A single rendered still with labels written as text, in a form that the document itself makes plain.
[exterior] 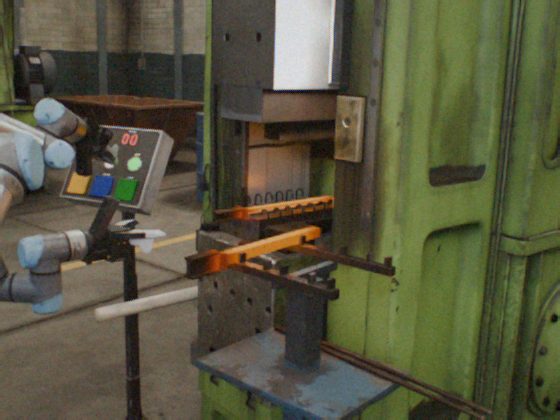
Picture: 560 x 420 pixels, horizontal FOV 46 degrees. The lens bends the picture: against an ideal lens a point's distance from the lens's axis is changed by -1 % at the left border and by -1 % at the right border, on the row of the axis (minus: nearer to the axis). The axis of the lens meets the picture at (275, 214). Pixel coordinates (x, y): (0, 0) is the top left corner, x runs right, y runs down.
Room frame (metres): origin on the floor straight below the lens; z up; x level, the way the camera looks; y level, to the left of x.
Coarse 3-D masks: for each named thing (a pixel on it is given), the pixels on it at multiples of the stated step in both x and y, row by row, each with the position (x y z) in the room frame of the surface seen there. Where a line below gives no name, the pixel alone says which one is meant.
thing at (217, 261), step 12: (312, 228) 1.63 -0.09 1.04; (264, 240) 1.51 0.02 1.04; (276, 240) 1.51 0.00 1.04; (288, 240) 1.54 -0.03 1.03; (204, 252) 1.36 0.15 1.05; (216, 252) 1.36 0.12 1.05; (228, 252) 1.40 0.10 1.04; (240, 252) 1.41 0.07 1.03; (252, 252) 1.44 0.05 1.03; (264, 252) 1.47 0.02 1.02; (192, 264) 1.31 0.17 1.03; (204, 264) 1.34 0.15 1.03; (216, 264) 1.36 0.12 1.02; (228, 264) 1.38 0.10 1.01; (192, 276) 1.31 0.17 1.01; (204, 276) 1.33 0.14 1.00
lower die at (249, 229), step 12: (264, 204) 2.15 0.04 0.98; (252, 216) 1.93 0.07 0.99; (264, 216) 1.93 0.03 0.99; (276, 216) 1.94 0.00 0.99; (288, 216) 1.96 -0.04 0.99; (300, 216) 1.99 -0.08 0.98; (228, 228) 2.01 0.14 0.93; (240, 228) 1.96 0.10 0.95; (252, 228) 1.91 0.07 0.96; (324, 228) 2.06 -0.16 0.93
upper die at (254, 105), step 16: (224, 96) 2.03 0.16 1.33; (240, 96) 1.97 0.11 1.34; (256, 96) 1.91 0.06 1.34; (272, 96) 1.91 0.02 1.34; (288, 96) 1.95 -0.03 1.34; (304, 96) 1.99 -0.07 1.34; (320, 96) 2.03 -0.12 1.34; (336, 96) 2.07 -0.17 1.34; (224, 112) 2.03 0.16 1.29; (240, 112) 1.97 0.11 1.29; (256, 112) 1.91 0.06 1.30; (272, 112) 1.92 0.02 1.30; (288, 112) 1.95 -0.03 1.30; (304, 112) 1.99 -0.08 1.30; (320, 112) 2.03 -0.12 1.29; (336, 112) 2.08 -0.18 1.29
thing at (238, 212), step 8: (296, 200) 2.10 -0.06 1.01; (304, 200) 2.10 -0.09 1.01; (312, 200) 2.11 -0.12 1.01; (320, 200) 2.13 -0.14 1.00; (328, 200) 2.15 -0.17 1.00; (232, 208) 1.93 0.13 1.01; (240, 208) 1.94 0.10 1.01; (248, 208) 1.96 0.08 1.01; (256, 208) 1.96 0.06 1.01; (264, 208) 1.98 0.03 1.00; (272, 208) 2.00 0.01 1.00; (216, 216) 1.88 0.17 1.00; (224, 216) 1.90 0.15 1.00; (232, 216) 1.92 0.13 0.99; (240, 216) 1.93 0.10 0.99
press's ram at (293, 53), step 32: (224, 0) 2.03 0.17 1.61; (256, 0) 1.92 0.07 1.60; (288, 0) 1.88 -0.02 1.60; (320, 0) 1.95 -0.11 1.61; (224, 32) 2.03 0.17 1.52; (256, 32) 1.92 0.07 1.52; (288, 32) 1.88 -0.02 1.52; (320, 32) 1.96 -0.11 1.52; (224, 64) 2.03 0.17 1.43; (256, 64) 1.91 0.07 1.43; (288, 64) 1.88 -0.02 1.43; (320, 64) 1.96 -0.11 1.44
